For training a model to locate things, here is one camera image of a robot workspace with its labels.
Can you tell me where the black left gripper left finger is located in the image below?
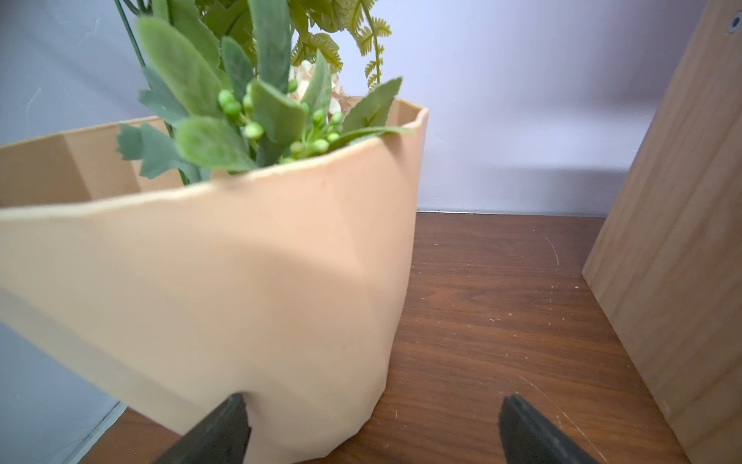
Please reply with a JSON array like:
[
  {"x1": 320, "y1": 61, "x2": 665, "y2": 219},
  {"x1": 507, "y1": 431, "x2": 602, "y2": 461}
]
[{"x1": 155, "y1": 392, "x2": 251, "y2": 464}]

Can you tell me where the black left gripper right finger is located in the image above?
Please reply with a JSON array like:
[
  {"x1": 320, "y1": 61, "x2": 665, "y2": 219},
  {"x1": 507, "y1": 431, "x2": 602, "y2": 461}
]
[{"x1": 499, "y1": 394, "x2": 597, "y2": 464}]

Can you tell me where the wooden two-tier shelf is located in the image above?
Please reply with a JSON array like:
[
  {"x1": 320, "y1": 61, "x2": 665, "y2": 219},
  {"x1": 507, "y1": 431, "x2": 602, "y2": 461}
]
[{"x1": 583, "y1": 1, "x2": 741, "y2": 463}]

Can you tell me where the beige paper plant pot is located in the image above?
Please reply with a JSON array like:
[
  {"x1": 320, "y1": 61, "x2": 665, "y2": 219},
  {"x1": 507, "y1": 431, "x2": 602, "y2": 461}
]
[{"x1": 1, "y1": 100, "x2": 429, "y2": 463}]

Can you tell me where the green artificial flower plant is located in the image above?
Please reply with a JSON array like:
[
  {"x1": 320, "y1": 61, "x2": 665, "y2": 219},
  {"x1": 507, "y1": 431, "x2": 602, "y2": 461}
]
[{"x1": 116, "y1": 1, "x2": 402, "y2": 185}]

